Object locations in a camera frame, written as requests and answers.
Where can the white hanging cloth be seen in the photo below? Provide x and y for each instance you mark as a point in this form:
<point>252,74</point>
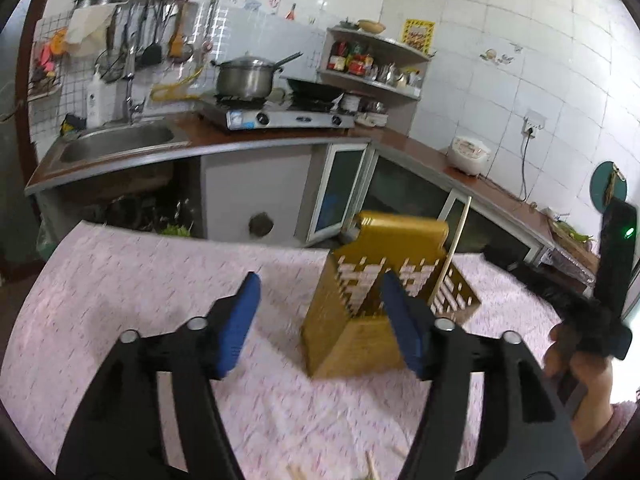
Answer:
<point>87,30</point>

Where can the person's right forearm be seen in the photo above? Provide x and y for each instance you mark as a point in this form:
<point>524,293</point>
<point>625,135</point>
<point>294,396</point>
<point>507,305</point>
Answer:
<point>620,425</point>

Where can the dark scrubbing cloth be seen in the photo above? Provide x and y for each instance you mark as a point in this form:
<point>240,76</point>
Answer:
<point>74,125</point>

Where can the green round board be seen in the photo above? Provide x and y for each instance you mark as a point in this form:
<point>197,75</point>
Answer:
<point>600,185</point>

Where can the tan bowl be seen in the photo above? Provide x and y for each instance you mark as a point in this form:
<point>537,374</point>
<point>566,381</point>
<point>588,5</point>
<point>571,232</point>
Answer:
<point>372,26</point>

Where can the stack of white dishes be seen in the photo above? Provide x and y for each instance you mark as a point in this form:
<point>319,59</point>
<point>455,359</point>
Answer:
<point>370,117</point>

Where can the steel cooking pot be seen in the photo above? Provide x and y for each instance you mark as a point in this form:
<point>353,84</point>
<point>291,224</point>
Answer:
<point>242,80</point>

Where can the white soap bottle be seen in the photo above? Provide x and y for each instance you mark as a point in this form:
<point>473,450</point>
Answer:
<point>96,105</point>

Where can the black wok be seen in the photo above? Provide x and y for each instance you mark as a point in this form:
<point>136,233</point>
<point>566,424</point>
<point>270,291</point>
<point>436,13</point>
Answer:
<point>312,89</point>

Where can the row of condiment jars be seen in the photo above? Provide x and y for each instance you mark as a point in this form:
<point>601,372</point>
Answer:
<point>357,65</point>

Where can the white wall socket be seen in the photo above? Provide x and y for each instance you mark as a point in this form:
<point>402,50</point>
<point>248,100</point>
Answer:
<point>534,121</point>

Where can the wooden chopstick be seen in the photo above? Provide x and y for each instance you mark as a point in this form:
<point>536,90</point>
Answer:
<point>452,250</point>
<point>371,467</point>

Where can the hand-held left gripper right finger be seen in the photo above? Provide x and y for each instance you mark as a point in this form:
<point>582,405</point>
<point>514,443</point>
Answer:
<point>400,330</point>

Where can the steel gas stove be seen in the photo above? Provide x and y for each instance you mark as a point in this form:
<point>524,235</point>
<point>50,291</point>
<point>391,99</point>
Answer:
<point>280,120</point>

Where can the brown kitchen counter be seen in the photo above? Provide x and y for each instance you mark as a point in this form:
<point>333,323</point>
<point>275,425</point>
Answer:
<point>250,137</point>

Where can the person's right hand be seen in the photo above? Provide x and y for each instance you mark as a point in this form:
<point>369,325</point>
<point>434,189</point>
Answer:
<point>595,385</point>

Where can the steel sink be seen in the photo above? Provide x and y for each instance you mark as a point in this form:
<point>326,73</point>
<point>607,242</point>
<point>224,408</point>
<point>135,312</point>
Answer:
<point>115,142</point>

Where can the black ladle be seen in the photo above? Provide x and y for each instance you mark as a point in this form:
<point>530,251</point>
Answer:
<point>290,58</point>

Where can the white rice cooker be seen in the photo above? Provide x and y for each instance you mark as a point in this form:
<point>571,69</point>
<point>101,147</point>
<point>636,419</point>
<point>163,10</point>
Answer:
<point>467,157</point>

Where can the steel faucet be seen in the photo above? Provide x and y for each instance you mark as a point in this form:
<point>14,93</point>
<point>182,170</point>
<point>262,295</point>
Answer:
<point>129,95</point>

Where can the dark wooden door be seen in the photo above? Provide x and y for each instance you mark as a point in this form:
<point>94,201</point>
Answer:
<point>22,110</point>

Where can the metal wall pipe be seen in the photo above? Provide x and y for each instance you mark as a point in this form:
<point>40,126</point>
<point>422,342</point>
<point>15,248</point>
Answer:
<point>215,5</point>

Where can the green leafy vegetable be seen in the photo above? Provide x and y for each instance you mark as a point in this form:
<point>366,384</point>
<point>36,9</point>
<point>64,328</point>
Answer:
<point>176,231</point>

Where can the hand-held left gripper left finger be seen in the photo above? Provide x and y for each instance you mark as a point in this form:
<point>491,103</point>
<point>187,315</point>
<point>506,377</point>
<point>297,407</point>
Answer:
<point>240,320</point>

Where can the steel corner shelf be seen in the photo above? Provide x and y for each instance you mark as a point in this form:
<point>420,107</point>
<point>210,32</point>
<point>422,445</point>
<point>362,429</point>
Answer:
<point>395,42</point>

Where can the yellow utensil holder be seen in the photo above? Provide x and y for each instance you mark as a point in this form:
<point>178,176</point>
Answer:
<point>340,340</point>

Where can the pink floral tablecloth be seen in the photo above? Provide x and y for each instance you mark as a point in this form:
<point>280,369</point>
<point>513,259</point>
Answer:
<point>150,280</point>

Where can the black spatula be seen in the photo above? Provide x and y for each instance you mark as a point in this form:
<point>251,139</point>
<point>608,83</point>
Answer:
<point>150,55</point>

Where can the yellow wall poster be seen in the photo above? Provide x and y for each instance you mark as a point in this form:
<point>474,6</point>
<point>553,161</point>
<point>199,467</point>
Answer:
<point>419,35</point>

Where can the glass cabinet door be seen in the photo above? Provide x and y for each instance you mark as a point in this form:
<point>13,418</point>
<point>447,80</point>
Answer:
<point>490,235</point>
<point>340,185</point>

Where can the wooden spatula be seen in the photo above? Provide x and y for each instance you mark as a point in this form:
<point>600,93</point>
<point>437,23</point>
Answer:
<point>177,40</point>

